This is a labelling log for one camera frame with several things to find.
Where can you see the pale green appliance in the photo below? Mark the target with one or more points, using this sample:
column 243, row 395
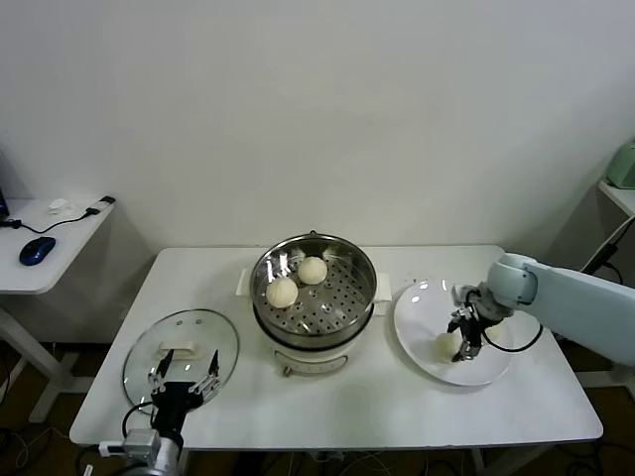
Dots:
column 622, row 166

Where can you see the stainless steel steamer pot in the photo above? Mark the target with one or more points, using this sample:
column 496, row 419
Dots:
column 307, row 357

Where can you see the stainless steel steamer basket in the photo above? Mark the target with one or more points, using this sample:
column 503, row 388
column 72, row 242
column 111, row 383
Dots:
column 342, row 302

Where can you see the white crumpled tissue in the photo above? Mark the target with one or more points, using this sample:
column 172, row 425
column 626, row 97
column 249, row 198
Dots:
column 58, row 205

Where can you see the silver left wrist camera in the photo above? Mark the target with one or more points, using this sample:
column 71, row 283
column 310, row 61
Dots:
column 141, row 443

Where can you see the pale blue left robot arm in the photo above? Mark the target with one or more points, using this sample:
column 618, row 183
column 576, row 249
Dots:
column 164, row 458

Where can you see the small black adapter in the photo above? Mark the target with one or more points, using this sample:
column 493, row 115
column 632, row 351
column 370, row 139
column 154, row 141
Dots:
column 101, row 202

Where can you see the white standing desk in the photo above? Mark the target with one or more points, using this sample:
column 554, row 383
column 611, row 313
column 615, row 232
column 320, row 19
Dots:
column 49, row 277

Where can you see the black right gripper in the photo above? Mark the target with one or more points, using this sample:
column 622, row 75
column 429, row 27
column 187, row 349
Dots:
column 473, row 324

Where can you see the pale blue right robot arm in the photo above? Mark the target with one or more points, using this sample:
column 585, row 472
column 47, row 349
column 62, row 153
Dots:
column 580, row 302

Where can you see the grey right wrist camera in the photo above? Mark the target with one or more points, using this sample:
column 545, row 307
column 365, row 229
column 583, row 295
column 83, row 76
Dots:
column 465, row 293

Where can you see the blue computer mouse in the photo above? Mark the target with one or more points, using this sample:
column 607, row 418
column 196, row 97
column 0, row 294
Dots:
column 36, row 250

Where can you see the white round plate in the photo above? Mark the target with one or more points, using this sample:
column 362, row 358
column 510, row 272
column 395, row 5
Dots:
column 421, row 317

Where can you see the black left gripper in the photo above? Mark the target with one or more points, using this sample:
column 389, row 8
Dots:
column 173, row 404

